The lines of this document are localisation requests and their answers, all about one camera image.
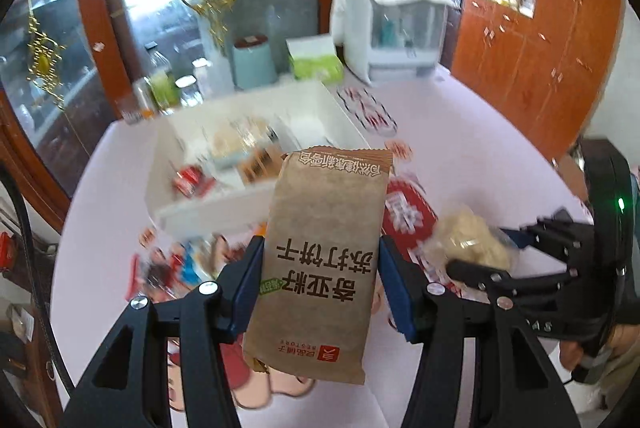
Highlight green tissue box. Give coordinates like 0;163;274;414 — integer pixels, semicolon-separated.
285;35;346;82

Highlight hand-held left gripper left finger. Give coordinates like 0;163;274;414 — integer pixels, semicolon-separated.
60;235;265;428

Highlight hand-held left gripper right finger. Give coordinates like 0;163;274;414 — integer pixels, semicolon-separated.
378;235;586;428

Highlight person's right hand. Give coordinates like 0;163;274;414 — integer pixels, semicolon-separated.
559;322;638;380

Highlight glass sliding door gold ornaments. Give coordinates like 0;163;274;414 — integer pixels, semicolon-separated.
0;0;387;211

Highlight red striped candy wrapper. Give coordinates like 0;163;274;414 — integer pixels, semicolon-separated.
128;254;147;303

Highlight brown paper cracker packet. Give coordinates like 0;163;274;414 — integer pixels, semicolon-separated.
241;147;396;387

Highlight white plastic bottle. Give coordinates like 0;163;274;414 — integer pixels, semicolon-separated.
192;57;232;100

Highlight clear rice cracker packet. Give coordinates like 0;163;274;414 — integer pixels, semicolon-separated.
212;122;257;160
424;203;517;275

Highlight small glass jar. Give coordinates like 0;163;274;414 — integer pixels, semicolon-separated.
174;75;204;107

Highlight clear drinking glass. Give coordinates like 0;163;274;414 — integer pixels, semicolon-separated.
119;97;145;125

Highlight white plastic tray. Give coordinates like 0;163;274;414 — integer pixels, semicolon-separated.
144;80;372;235

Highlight glass bottle with green label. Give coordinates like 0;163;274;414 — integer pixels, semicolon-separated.
144;43;181;114

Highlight teal canister with brown lid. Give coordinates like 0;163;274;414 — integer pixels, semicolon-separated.
230;35;279;90

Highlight wooden cabinet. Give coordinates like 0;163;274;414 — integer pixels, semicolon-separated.
449;0;629;160

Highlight clear packet of brown crackers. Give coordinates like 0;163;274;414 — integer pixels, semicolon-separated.
237;145;287;185

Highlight white countertop appliance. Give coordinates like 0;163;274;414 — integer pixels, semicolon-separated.
329;0;454;84

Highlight red small snack packet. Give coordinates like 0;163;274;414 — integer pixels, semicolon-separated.
172;163;217;198

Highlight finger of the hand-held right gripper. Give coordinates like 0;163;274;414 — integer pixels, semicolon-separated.
502;207;596;259
445;258;596;309

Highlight blue candy wrapper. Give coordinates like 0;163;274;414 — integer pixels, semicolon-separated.
179;251;213;285

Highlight dark small snack packet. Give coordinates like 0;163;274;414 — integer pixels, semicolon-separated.
144;257;177;295

